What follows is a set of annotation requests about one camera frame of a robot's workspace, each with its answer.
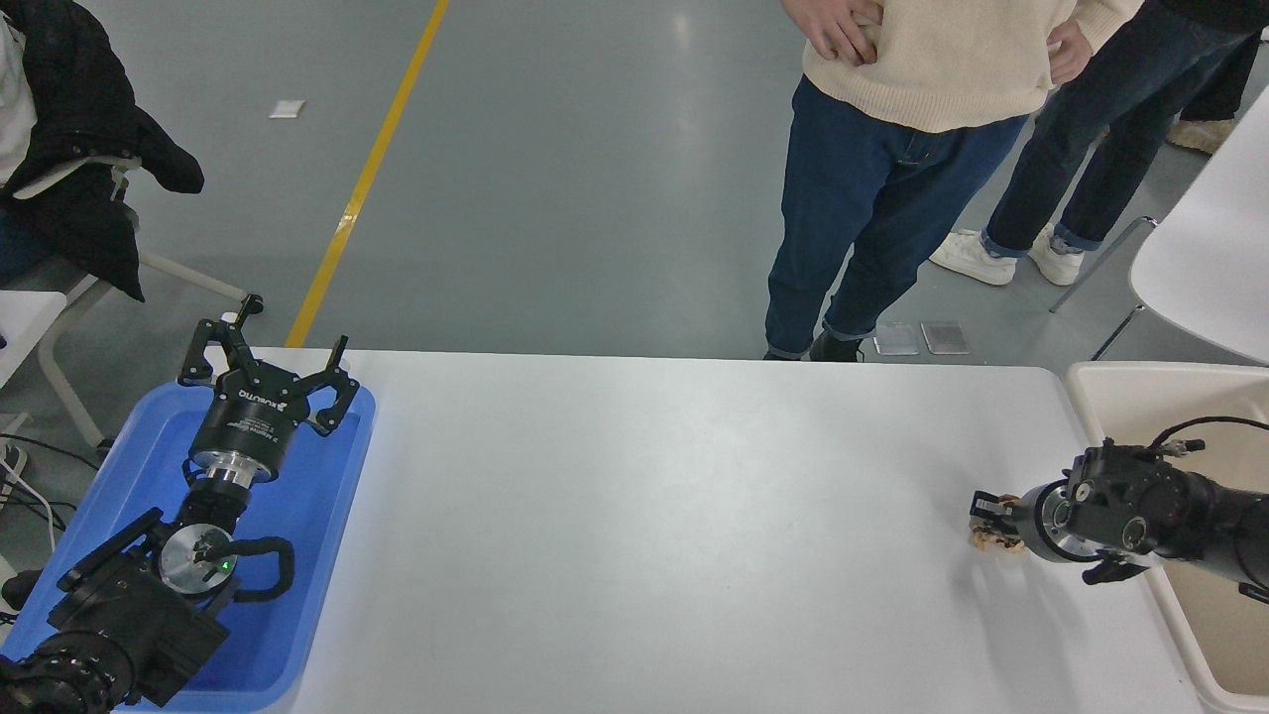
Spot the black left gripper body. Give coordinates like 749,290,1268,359
188,363,322,469

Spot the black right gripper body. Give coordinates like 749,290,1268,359
1009,484,1045,554

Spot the tan paper ball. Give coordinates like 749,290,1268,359
972,493,1028,554

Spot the person's left hand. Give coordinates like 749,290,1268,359
1045,18,1094,86

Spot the person's right hand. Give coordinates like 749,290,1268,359
781,0,885,67

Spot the blue plastic tray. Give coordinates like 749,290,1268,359
0,382,378,713

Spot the large pale bin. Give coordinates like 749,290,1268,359
1063,361,1269,714

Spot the white office chair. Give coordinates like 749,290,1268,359
10,154,251,449

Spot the white side table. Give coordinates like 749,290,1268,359
0,291,68,390

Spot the black round floor object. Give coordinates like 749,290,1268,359
0,568,44,612

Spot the person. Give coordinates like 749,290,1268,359
929,0,1269,289
763,0,1146,363
0,0,205,303
1165,30,1266,157

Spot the white shell chair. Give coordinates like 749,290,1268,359
1049,84,1269,366

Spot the black floor cable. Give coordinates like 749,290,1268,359
0,432,102,475

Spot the white floor cable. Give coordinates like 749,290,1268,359
0,458,60,552

